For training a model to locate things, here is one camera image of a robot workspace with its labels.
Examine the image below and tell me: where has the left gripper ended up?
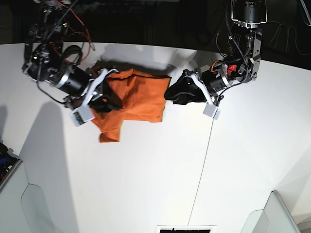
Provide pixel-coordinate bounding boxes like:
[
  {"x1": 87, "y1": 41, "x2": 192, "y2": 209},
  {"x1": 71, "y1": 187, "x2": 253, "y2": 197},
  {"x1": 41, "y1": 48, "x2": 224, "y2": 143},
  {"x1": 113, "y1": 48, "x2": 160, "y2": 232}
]
[{"x1": 164, "y1": 63, "x2": 235, "y2": 106}]

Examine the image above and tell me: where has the orange t-shirt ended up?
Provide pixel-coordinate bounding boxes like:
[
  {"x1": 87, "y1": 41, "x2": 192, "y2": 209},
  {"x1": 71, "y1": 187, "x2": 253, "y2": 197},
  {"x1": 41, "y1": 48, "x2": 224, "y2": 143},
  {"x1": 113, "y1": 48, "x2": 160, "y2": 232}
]
[{"x1": 92, "y1": 68, "x2": 171, "y2": 143}]

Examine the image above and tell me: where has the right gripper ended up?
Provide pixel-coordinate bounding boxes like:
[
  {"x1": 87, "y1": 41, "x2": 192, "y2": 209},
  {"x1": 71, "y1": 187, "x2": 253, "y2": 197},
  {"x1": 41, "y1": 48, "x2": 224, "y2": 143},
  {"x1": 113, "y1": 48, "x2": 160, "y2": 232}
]
[{"x1": 52, "y1": 67, "x2": 123, "y2": 113}]

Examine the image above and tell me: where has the black and white marker card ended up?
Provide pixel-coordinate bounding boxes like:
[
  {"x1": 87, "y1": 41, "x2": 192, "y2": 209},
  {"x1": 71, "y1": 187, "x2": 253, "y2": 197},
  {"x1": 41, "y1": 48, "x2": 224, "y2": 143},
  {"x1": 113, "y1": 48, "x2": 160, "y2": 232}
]
[{"x1": 156, "y1": 225, "x2": 217, "y2": 233}]

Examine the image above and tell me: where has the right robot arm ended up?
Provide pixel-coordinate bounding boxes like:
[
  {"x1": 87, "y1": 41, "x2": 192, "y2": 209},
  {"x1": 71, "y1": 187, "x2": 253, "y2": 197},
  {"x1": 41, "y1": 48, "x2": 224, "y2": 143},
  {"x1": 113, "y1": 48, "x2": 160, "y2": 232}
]
[{"x1": 22, "y1": 0, "x2": 122, "y2": 113}]

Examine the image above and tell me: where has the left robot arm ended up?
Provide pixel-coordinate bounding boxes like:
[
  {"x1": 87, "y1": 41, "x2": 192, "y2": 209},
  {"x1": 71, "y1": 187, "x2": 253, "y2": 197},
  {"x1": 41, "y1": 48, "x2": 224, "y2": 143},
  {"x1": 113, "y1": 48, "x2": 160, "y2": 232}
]
[{"x1": 164, "y1": 0, "x2": 267, "y2": 106}]

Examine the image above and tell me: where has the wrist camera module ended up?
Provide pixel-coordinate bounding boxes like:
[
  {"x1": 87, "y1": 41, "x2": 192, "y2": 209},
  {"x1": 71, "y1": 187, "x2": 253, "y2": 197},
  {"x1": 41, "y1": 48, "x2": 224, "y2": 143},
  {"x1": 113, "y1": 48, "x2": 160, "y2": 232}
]
[
  {"x1": 69, "y1": 105, "x2": 95, "y2": 127},
  {"x1": 203, "y1": 104, "x2": 221, "y2": 120}
]

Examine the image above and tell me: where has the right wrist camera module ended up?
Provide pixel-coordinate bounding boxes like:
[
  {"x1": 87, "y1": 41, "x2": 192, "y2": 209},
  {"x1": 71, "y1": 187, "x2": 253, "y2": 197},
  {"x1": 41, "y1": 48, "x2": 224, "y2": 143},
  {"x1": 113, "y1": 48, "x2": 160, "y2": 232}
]
[{"x1": 69, "y1": 105, "x2": 95, "y2": 127}]

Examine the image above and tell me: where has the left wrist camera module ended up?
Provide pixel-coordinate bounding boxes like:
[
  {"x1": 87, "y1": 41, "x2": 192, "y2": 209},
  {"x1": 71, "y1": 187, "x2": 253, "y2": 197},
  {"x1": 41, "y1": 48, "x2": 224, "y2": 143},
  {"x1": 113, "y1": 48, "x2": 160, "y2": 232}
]
[{"x1": 203, "y1": 104, "x2": 221, "y2": 120}]

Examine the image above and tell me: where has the clear plastic bin left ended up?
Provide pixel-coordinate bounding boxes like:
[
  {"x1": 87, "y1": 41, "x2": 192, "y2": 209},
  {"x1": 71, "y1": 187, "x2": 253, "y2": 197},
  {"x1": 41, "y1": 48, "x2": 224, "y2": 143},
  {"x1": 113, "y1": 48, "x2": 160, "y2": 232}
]
[{"x1": 0, "y1": 161, "x2": 54, "y2": 233}]

